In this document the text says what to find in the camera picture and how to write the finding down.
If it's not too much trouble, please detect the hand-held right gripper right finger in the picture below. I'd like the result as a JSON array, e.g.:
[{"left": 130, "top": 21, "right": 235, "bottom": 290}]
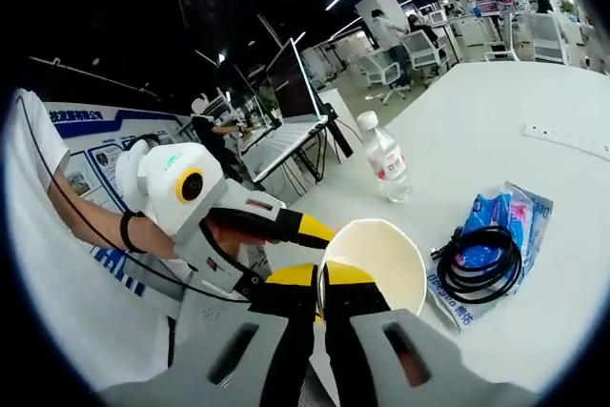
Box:
[{"left": 323, "top": 261, "right": 535, "bottom": 407}]

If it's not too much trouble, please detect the blue plastic packet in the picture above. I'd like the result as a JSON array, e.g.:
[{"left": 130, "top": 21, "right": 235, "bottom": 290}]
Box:
[{"left": 423, "top": 181, "right": 555, "bottom": 332}]

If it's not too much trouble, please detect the black wristband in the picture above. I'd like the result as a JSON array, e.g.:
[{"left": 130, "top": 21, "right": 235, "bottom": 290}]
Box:
[{"left": 118, "top": 210, "right": 148, "bottom": 255}]

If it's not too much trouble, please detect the white paper cup green print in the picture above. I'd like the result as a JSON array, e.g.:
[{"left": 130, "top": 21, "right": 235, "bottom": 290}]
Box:
[{"left": 317, "top": 218, "right": 428, "bottom": 327}]

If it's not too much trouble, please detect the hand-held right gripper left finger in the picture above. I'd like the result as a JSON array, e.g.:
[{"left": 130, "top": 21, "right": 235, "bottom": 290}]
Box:
[{"left": 97, "top": 261, "right": 321, "bottom": 407}]

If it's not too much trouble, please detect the blue white wall poster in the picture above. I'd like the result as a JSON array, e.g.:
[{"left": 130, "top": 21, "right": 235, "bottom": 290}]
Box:
[{"left": 45, "top": 100, "right": 194, "bottom": 215}]

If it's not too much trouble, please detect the clear plastic water bottle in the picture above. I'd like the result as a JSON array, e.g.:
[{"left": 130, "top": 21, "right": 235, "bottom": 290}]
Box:
[{"left": 356, "top": 110, "right": 414, "bottom": 204}]

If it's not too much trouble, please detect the person's left hand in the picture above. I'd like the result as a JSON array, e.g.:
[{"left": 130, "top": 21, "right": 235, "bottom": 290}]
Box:
[{"left": 135, "top": 215, "right": 193, "bottom": 269}]

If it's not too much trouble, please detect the person's white shirt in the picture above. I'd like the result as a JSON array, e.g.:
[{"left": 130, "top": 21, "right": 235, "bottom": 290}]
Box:
[{"left": 9, "top": 90, "right": 192, "bottom": 392}]

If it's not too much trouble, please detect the black laptop stand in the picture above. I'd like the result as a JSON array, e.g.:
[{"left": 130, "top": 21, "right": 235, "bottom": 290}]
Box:
[{"left": 280, "top": 109, "right": 356, "bottom": 198}]

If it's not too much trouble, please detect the open laptop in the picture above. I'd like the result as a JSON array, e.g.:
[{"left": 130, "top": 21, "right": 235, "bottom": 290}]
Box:
[{"left": 240, "top": 37, "right": 331, "bottom": 184}]

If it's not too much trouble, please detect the white mesh office chair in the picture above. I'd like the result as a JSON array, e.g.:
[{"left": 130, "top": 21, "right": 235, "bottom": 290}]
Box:
[
  {"left": 356, "top": 54, "right": 412, "bottom": 104},
  {"left": 526, "top": 13, "right": 573, "bottom": 65},
  {"left": 402, "top": 29, "right": 452, "bottom": 78}
]

